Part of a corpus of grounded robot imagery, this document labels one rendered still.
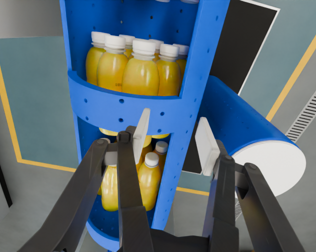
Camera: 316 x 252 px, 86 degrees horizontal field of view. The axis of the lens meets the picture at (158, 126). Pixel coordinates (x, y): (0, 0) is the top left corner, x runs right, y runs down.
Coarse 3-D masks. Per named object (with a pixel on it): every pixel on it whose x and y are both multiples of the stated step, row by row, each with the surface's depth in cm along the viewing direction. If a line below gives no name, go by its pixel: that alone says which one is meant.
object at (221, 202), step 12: (228, 156) 14; (228, 168) 13; (216, 180) 12; (228, 180) 12; (216, 192) 11; (228, 192) 11; (216, 204) 10; (228, 204) 10; (216, 216) 9; (228, 216) 9; (204, 228) 10; (216, 228) 8; (228, 228) 8; (216, 240) 8; (228, 240) 8
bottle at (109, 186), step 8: (112, 168) 45; (104, 176) 45; (112, 176) 45; (104, 184) 47; (112, 184) 46; (104, 192) 48; (112, 192) 48; (104, 200) 50; (112, 200) 49; (104, 208) 52; (112, 208) 51
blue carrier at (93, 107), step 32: (64, 0) 27; (96, 0) 36; (128, 0) 41; (224, 0) 24; (64, 32) 29; (128, 32) 44; (160, 32) 44; (192, 32) 40; (192, 64) 25; (96, 96) 26; (128, 96) 25; (160, 96) 27; (192, 96) 29; (96, 128) 51; (160, 128) 28; (192, 128) 37; (160, 192) 39; (96, 224) 52; (160, 224) 48
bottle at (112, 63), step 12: (108, 48) 31; (120, 48) 32; (108, 60) 31; (120, 60) 31; (96, 72) 33; (108, 72) 31; (120, 72) 32; (108, 84) 32; (120, 84) 33; (108, 132) 38
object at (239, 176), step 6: (222, 144) 17; (222, 150) 16; (216, 162) 15; (216, 168) 15; (240, 168) 14; (240, 174) 14; (240, 180) 14; (246, 180) 14; (240, 186) 14; (246, 186) 14
